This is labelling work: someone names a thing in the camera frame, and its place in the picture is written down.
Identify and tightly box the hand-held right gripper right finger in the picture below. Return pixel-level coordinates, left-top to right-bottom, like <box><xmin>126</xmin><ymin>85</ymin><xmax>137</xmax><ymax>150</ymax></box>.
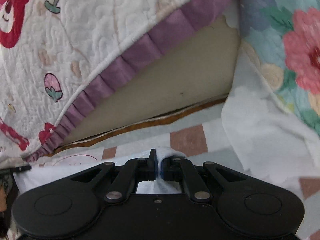
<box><xmin>160</xmin><ymin>157</ymin><xmax>247</xmax><ymax>203</ymax></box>

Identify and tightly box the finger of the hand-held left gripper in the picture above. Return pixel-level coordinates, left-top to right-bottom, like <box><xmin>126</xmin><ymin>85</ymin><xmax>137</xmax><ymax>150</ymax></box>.
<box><xmin>0</xmin><ymin>165</ymin><xmax>32</xmax><ymax>175</ymax></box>

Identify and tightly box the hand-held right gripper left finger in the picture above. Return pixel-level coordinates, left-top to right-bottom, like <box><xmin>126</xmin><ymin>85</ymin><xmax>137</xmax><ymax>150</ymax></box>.
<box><xmin>71</xmin><ymin>149</ymin><xmax>158</xmax><ymax>204</ymax></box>

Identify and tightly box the light grey sweatshirt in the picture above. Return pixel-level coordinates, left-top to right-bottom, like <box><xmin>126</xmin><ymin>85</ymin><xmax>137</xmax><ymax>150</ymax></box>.
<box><xmin>12</xmin><ymin>146</ymin><xmax>188</xmax><ymax>195</ymax></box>

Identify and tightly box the checked dog print rug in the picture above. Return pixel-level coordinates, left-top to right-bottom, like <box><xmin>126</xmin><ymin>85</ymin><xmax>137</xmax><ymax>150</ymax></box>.
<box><xmin>0</xmin><ymin>97</ymin><xmax>320</xmax><ymax>240</ymax></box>

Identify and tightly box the beige bed base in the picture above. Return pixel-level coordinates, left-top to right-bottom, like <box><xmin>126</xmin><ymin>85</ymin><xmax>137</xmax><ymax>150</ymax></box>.
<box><xmin>60</xmin><ymin>15</ymin><xmax>240</xmax><ymax>145</ymax></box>

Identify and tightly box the bear printed white quilt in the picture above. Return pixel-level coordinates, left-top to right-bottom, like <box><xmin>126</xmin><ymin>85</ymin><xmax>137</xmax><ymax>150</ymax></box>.
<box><xmin>0</xmin><ymin>0</ymin><xmax>288</xmax><ymax>163</ymax></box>

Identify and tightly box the floral patterned quilt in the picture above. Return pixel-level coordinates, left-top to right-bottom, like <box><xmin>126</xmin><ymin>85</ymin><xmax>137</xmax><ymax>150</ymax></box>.
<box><xmin>221</xmin><ymin>0</ymin><xmax>320</xmax><ymax>188</ymax></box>

